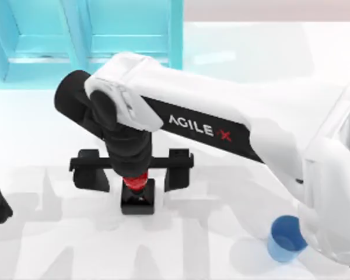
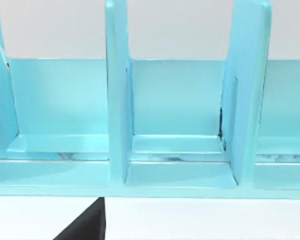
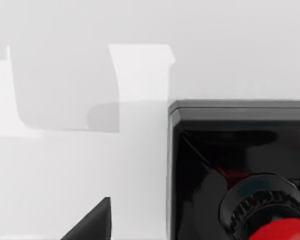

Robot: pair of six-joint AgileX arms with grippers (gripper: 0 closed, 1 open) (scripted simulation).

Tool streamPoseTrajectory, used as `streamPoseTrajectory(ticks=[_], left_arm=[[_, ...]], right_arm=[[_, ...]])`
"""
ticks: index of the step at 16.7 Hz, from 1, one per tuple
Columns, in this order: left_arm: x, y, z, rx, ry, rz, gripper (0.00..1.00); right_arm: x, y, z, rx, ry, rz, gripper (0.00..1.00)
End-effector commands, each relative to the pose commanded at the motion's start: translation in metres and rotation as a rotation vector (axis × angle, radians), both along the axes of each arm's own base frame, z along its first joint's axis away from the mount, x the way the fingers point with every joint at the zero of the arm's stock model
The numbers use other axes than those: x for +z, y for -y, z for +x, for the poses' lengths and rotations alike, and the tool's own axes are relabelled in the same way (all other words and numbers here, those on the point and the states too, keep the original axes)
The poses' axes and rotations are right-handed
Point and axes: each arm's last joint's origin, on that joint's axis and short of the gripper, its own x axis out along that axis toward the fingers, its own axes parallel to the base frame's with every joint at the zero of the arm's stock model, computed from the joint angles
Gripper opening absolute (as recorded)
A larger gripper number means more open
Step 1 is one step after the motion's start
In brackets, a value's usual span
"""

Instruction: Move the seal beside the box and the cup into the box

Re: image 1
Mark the blue cup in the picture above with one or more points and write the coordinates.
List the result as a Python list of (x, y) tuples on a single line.
[(286, 242)]

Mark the light blue rack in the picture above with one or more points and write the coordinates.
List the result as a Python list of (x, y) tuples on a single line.
[(46, 35)]

